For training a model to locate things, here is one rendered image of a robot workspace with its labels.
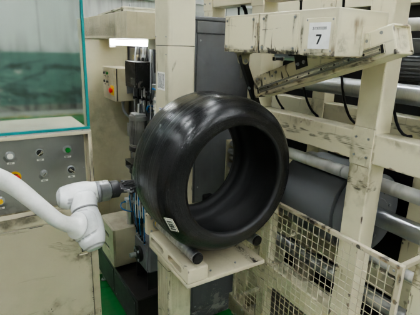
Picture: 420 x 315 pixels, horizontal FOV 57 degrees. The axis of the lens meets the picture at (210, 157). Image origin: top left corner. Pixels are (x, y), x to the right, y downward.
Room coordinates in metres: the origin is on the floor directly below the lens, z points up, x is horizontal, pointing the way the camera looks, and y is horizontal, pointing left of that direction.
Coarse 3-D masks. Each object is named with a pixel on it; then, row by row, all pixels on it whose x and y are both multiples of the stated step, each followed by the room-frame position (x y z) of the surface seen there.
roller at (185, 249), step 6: (156, 222) 1.52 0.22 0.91; (162, 228) 1.47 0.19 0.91; (168, 234) 1.42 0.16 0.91; (174, 240) 1.38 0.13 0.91; (180, 246) 1.33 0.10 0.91; (186, 246) 1.31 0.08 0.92; (186, 252) 1.29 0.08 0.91; (192, 252) 1.27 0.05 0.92; (198, 252) 1.27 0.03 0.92; (192, 258) 1.25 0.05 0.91; (198, 258) 1.25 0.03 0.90
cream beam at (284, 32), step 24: (240, 24) 1.63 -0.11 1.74; (264, 24) 1.50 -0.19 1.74; (288, 24) 1.39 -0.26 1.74; (336, 24) 1.22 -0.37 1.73; (360, 24) 1.27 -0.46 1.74; (384, 24) 1.34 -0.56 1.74; (240, 48) 1.62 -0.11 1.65; (264, 48) 1.49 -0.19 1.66; (288, 48) 1.38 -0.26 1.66; (336, 48) 1.22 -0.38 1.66; (360, 48) 1.28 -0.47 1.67
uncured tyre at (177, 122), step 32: (192, 96) 1.42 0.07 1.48; (224, 96) 1.36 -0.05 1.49; (160, 128) 1.31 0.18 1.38; (192, 128) 1.23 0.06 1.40; (224, 128) 1.27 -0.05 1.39; (256, 128) 1.62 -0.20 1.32; (160, 160) 1.21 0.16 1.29; (192, 160) 1.21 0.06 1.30; (256, 160) 1.66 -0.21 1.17; (288, 160) 1.45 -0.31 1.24; (160, 192) 1.19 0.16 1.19; (224, 192) 1.63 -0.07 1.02; (256, 192) 1.58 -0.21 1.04; (160, 224) 1.27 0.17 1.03; (192, 224) 1.21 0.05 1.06; (224, 224) 1.50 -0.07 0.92; (256, 224) 1.36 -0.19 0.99
